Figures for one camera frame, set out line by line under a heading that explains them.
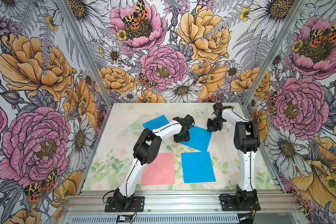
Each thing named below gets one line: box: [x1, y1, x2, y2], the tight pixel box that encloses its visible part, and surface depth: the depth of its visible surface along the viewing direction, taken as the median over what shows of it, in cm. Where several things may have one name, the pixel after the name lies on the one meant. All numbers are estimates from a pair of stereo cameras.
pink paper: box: [141, 152, 176, 186], surface depth 85 cm
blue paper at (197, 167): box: [181, 151, 217, 184], surface depth 89 cm
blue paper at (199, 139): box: [180, 125, 213, 152], surface depth 99 cm
